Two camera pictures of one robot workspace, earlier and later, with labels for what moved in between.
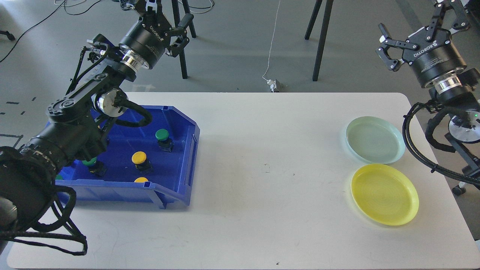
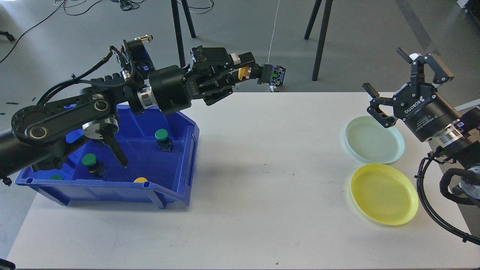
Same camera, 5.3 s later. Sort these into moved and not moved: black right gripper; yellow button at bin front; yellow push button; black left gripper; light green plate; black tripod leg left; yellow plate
Moved: black right gripper; yellow push button; black left gripper
Not moved: black tripod leg left; yellow button at bin front; yellow plate; light green plate
